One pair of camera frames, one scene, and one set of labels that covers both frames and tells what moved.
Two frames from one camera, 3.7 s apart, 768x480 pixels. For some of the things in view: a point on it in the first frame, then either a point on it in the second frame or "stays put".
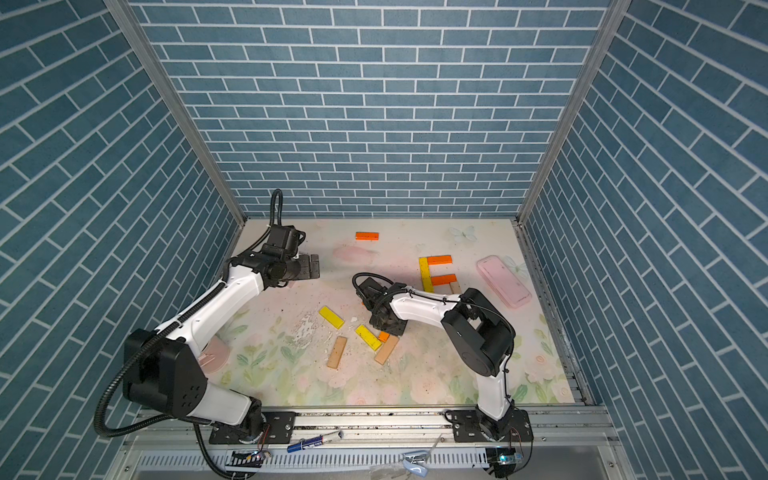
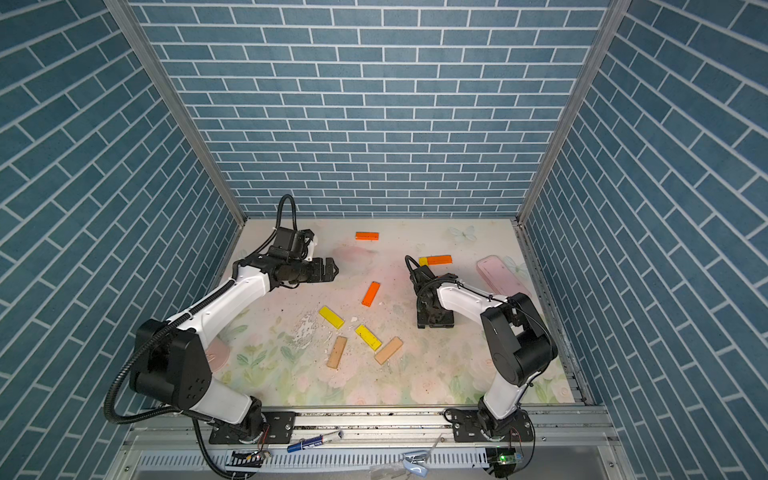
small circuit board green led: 503,460 stays put
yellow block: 367,335 stays put
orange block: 441,259 stays put
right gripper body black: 379,324 → 432,319
